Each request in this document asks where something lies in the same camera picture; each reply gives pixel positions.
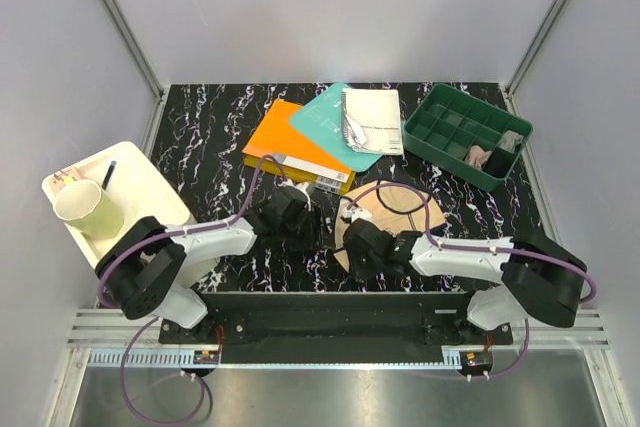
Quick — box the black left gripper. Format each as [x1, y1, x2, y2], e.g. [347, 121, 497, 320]
[279, 205, 335, 252]

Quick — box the beige underwear navy trim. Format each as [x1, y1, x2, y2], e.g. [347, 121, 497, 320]
[333, 181, 426, 276]

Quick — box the grey underwear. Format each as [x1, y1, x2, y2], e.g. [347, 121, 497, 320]
[497, 130, 524, 153]

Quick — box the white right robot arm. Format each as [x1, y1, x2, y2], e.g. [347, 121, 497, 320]
[343, 219, 589, 344]

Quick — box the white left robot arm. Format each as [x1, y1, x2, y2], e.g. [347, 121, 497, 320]
[95, 186, 335, 343]

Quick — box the pink rolled underwear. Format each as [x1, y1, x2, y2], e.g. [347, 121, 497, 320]
[464, 145, 492, 170]

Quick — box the yellow binder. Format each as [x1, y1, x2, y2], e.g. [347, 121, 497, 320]
[244, 155, 356, 195]

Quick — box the orange folder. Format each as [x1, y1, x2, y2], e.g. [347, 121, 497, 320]
[242, 99, 352, 183]

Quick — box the teal plastic board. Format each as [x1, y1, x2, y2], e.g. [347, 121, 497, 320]
[290, 83, 391, 172]

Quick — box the white Canon safety booklet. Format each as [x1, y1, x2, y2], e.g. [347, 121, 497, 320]
[341, 88, 404, 156]

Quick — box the green compartment tray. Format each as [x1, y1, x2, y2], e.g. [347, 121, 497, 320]
[403, 84, 533, 192]

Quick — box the blue black pen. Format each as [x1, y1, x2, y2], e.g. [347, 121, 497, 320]
[101, 160, 117, 190]

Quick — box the cream plastic bin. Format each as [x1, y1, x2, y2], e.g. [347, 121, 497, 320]
[41, 141, 195, 236]

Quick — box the green paper cup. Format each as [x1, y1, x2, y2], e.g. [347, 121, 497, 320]
[53, 179, 124, 240]

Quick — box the pink sticky note pad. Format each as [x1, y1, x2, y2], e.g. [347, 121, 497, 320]
[48, 166, 83, 196]

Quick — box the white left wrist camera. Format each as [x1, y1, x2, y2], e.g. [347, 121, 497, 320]
[280, 180, 315, 211]

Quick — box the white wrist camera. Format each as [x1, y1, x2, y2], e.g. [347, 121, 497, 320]
[280, 180, 315, 211]
[338, 204, 373, 224]

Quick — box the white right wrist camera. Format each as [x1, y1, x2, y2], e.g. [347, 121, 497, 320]
[338, 204, 373, 224]

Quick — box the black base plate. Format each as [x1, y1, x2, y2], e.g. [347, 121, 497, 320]
[159, 292, 513, 368]

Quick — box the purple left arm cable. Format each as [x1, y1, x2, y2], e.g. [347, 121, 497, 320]
[97, 154, 296, 421]

